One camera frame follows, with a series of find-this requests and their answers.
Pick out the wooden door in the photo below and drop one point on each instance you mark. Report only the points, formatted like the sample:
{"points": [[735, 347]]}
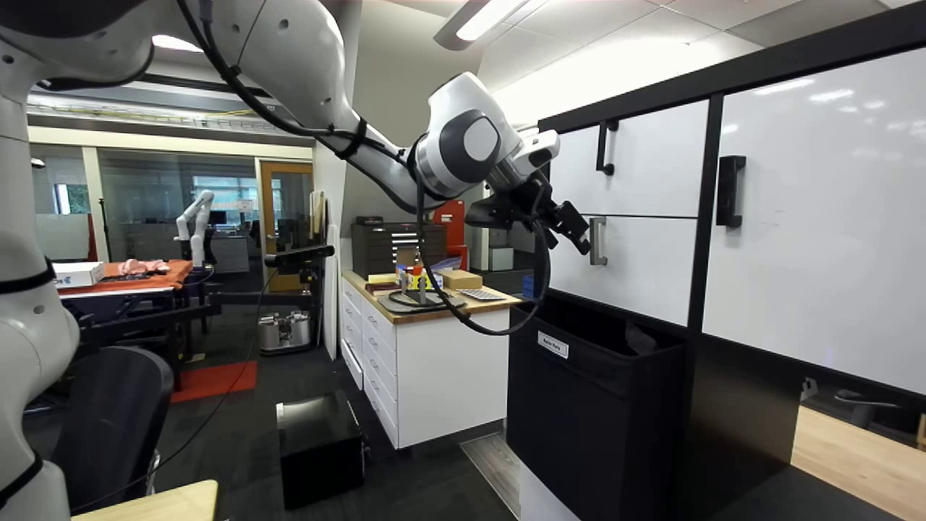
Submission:
{"points": [[285, 210]]}

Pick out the ceiling light fixture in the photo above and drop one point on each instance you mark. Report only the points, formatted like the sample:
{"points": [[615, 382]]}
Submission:
{"points": [[473, 20]]}

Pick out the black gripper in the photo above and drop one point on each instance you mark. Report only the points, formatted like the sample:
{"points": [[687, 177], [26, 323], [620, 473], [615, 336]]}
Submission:
{"points": [[529, 203]]}

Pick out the black top drawer handle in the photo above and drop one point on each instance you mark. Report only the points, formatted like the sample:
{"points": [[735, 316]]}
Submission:
{"points": [[602, 143]]}

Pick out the white drawer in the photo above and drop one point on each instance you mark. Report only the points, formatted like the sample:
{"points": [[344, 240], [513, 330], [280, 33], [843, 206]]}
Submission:
{"points": [[649, 266]]}

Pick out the grey drawer handle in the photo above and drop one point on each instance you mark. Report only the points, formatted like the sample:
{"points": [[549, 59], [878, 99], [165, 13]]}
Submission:
{"points": [[599, 240]]}

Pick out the white low drawer cabinet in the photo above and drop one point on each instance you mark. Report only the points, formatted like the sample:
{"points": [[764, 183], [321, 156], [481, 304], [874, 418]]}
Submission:
{"points": [[422, 374]]}

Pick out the silver pot on floor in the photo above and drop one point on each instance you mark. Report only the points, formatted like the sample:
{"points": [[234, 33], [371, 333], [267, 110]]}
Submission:
{"points": [[285, 330]]}

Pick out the black box on floor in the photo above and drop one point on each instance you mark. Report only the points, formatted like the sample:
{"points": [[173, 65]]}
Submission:
{"points": [[318, 446]]}

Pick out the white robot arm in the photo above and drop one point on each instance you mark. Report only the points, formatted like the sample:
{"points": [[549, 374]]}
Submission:
{"points": [[286, 62]]}

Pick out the white wall cabinet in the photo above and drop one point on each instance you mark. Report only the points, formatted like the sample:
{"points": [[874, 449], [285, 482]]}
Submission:
{"points": [[827, 264]]}

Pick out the red floor mat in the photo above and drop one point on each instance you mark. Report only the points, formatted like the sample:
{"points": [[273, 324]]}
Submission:
{"points": [[215, 379]]}

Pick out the white bin label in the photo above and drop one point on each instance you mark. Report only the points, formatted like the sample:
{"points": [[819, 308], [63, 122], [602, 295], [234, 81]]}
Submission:
{"points": [[552, 345]]}

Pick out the white box on table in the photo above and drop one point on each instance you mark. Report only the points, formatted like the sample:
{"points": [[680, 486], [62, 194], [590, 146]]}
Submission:
{"points": [[78, 275]]}

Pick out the black office chair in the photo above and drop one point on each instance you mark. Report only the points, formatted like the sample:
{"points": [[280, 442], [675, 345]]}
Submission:
{"points": [[110, 430]]}

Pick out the cardboard box on cabinet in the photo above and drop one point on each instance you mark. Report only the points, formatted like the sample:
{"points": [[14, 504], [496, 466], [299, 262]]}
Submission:
{"points": [[461, 279]]}

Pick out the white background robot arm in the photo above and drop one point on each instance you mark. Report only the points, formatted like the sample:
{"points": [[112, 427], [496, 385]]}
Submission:
{"points": [[192, 226]]}

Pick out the black right door handle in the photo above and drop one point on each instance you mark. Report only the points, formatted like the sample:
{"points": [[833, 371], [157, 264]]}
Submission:
{"points": [[729, 191]]}

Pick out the red topped work table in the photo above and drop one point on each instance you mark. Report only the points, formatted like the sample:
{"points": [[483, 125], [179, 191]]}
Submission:
{"points": [[140, 304]]}

